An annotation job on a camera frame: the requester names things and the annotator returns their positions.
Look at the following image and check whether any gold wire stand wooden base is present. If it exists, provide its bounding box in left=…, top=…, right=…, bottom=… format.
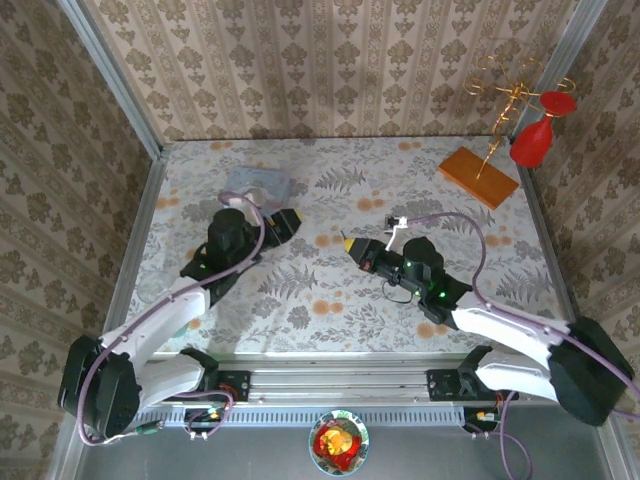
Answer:
left=437, top=52, right=576, bottom=211

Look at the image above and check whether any pastel cartoon lock box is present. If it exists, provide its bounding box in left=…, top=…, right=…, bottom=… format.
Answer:
left=224, top=165, right=294, bottom=211

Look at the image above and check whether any floral tablecloth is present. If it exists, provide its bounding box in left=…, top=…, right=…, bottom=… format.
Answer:
left=127, top=135, right=574, bottom=356

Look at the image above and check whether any grey metal shelf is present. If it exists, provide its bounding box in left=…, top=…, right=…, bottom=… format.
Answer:
left=49, top=399, right=626, bottom=480

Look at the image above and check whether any aluminium frame post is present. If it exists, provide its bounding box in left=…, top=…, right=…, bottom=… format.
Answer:
left=509, top=0, right=609, bottom=139
left=57, top=0, right=166, bottom=159

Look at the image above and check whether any red wrapped candy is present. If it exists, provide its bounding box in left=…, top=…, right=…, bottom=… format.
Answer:
left=313, top=422, right=362, bottom=470

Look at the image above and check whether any aluminium side rail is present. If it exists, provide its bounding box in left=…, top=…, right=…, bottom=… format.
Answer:
left=514, top=164, right=581, bottom=321
left=102, top=152, right=171, bottom=346

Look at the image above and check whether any black power connector box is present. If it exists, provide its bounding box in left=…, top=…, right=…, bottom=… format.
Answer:
left=462, top=407, right=501, bottom=434
left=184, top=407, right=226, bottom=434

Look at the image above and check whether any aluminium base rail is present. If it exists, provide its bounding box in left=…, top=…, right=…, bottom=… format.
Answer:
left=149, top=352, right=521, bottom=406

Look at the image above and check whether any grey slotted cable duct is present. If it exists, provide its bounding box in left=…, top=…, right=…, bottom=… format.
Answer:
left=134, top=407, right=469, bottom=427

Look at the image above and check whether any patterned ceramic bowl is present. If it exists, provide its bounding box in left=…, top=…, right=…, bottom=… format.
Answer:
left=308, top=409, right=371, bottom=475

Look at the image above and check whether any clear drinking glass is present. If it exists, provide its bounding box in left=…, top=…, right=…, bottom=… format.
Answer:
left=135, top=269, right=175, bottom=305

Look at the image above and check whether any red wine glass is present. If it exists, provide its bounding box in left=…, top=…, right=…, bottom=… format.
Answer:
left=509, top=90, right=578, bottom=168

